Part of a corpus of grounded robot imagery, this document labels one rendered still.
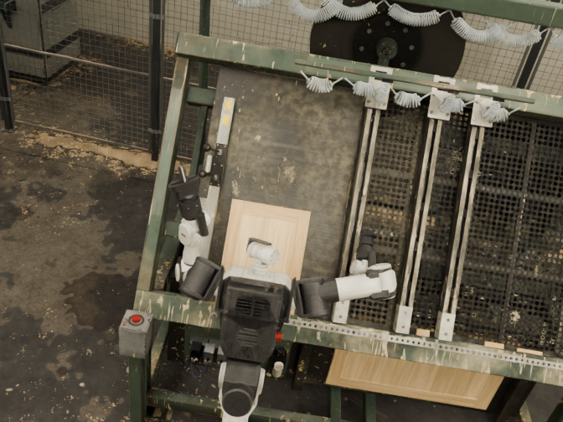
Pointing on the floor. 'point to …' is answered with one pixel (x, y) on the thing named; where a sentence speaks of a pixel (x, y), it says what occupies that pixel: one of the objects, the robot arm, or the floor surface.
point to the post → (136, 388)
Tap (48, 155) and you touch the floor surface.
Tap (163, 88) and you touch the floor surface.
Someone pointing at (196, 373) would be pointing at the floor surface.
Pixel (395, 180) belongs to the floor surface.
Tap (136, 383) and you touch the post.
